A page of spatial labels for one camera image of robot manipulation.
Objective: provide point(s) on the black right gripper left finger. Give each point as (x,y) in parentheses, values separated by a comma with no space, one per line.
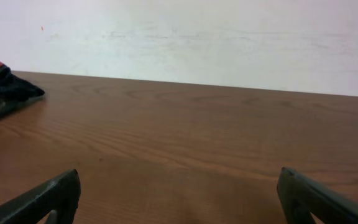
(56,198)

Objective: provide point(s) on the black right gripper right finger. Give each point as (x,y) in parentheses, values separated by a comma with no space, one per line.
(304,199)

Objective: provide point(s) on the folded navy t-shirt stack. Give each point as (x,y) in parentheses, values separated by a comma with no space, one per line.
(16,93)

